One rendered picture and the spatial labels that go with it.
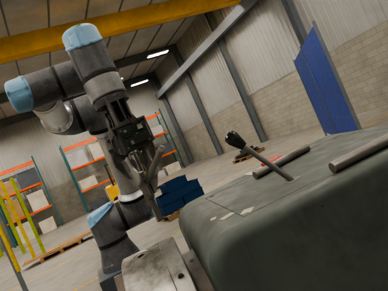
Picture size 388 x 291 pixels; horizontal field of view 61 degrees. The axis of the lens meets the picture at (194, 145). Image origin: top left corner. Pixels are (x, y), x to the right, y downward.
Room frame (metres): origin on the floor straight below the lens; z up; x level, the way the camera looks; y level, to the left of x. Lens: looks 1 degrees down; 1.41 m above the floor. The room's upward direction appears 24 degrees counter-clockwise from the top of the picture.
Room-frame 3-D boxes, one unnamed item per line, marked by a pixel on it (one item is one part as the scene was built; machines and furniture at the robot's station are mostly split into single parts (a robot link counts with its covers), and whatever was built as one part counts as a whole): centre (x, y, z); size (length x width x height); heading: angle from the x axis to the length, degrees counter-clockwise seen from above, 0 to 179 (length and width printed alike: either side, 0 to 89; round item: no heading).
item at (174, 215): (8.02, 0.85, 0.39); 1.20 x 0.80 x 0.79; 122
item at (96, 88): (0.68, 0.12, 1.58); 0.08 x 0.08 x 0.05
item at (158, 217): (0.73, 0.13, 1.34); 0.02 x 0.02 x 0.12
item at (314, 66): (6.94, -2.87, 1.18); 4.12 x 0.80 x 2.35; 166
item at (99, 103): (0.67, 0.11, 1.50); 0.09 x 0.08 x 0.12; 22
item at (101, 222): (1.27, 0.42, 1.27); 0.13 x 0.12 x 0.14; 106
